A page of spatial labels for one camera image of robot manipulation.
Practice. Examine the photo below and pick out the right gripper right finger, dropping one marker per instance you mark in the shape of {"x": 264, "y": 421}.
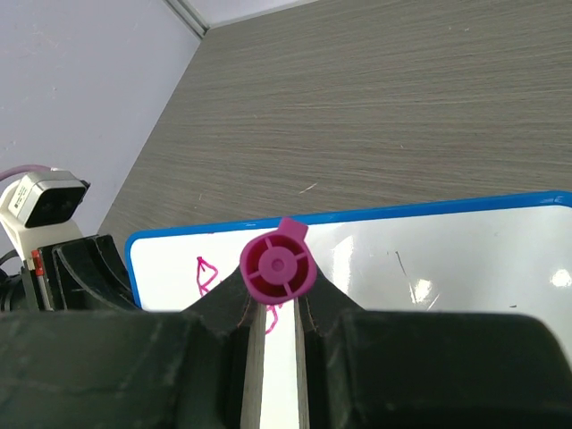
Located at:
{"x": 362, "y": 368}

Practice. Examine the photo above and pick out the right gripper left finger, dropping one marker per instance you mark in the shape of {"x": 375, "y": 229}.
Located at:
{"x": 198, "y": 368}

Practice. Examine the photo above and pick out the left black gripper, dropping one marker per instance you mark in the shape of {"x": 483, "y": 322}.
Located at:
{"x": 89, "y": 272}

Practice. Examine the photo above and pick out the white marker magenta cap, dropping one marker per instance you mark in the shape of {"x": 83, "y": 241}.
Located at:
{"x": 278, "y": 266}

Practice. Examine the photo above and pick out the blue framed whiteboard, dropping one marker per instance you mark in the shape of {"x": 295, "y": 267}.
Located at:
{"x": 496, "y": 255}

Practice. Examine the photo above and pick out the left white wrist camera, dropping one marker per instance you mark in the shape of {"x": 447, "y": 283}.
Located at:
{"x": 37, "y": 209}

